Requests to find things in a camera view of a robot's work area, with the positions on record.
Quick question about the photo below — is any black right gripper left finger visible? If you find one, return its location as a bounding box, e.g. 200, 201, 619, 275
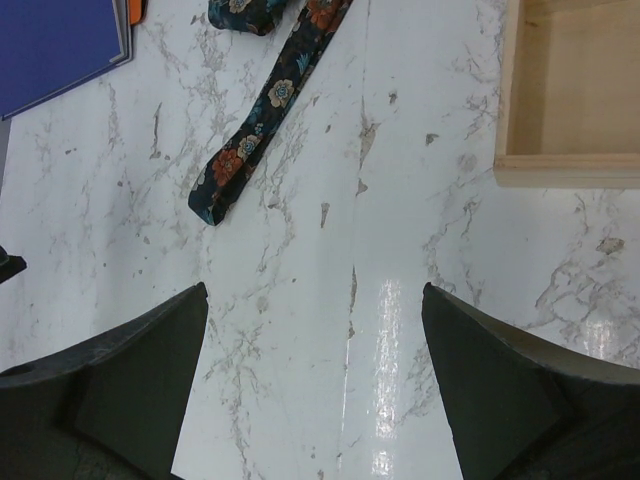
1, 283, 208, 479

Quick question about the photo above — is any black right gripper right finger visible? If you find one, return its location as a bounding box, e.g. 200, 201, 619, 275
422, 284, 639, 479

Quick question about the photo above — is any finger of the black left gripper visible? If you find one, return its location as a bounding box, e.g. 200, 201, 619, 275
0, 247, 27, 283

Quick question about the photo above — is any navy floral necktie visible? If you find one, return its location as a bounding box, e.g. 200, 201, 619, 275
188, 1, 351, 225

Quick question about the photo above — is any orange perforated plastic piece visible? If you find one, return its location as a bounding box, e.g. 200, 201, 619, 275
127, 0, 147, 26

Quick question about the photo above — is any wooden compartment tray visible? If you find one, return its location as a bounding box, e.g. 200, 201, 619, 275
493, 0, 639, 189

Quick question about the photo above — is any blue ring binder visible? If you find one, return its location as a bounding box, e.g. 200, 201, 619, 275
1, 0, 135, 120

